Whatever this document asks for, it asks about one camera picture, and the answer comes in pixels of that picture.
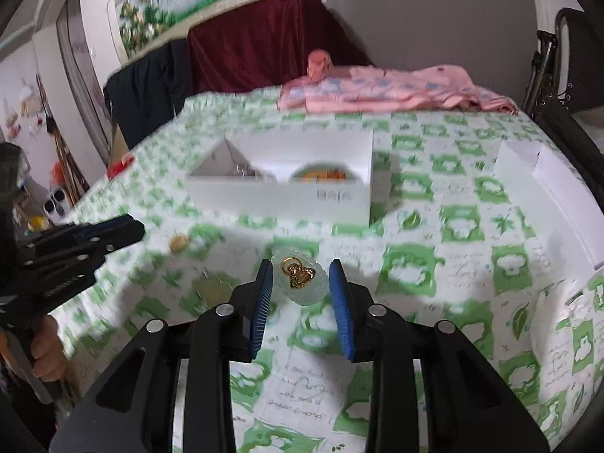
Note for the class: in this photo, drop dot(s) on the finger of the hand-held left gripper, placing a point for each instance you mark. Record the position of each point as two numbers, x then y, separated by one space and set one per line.
66 283
99 233

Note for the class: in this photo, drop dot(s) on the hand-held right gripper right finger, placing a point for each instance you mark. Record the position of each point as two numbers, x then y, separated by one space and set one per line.
342 309

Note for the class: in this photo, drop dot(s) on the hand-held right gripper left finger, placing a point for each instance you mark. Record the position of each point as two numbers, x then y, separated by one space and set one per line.
262 304

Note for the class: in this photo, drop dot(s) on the jade pendant with gold figure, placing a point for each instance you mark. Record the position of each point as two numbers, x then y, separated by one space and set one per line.
297 276

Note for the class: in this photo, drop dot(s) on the white cardboard box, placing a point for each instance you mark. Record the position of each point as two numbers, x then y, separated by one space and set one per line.
283 203

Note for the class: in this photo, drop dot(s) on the green jade bangle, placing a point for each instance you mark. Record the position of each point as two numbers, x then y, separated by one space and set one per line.
302 172

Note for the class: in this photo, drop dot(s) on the person's left hand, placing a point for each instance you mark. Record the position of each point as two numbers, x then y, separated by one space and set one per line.
47 349

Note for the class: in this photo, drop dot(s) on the pale jade disc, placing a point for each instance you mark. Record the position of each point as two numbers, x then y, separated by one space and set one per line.
212 290

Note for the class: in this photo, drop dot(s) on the small red object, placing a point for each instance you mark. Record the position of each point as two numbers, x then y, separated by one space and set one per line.
120 165

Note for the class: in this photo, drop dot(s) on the bundle of long sticks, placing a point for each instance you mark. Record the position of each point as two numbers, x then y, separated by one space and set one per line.
63 146

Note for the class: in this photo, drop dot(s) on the green white checked tablecloth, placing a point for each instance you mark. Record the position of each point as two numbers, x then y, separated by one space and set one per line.
448 264

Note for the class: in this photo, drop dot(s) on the dark navy garment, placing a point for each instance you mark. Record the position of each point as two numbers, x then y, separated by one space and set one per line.
141 94

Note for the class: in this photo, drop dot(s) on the pink patterned cloth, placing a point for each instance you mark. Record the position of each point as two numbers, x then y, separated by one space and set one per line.
387 87

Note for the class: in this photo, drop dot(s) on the white box lid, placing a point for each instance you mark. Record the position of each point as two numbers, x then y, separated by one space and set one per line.
557 198

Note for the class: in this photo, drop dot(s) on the dark red cloth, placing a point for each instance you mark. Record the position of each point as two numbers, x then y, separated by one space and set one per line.
273 42

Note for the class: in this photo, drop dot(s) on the black folding chair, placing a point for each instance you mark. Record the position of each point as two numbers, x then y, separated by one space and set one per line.
566 80

